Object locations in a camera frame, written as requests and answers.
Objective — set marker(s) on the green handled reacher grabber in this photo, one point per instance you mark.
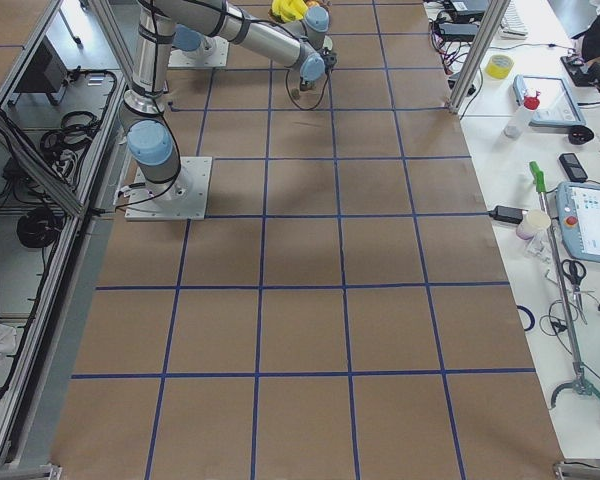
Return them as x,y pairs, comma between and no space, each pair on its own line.
579,384

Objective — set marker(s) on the far blue teach pendant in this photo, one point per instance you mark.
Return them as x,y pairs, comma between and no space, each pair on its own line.
557,105

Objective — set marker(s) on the aluminium frame post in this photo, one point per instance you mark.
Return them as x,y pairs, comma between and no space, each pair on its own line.
488,27

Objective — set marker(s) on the white paper cup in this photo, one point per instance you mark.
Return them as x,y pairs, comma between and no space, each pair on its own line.
534,222

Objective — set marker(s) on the black power adapter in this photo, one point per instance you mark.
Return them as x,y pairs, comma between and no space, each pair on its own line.
506,214

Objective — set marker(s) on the yellow banana bunch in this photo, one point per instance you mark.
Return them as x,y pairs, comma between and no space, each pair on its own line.
286,11

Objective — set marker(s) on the black handled scissors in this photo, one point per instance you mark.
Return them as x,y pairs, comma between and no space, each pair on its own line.
575,272

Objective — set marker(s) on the yellow tape roll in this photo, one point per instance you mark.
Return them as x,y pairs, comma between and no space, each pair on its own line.
499,66

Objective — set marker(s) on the black remote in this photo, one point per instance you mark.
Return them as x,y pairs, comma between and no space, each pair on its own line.
572,168

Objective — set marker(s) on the black working gripper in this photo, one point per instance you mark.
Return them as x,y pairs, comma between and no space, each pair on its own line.
307,87

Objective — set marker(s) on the blue teach pendant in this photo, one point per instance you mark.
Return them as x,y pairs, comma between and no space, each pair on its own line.
557,105
578,208

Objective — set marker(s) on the near blue teach pendant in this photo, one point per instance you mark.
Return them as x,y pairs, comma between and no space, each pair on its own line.
578,208

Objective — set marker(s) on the red capped squeeze bottle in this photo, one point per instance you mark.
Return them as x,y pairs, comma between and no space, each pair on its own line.
523,116

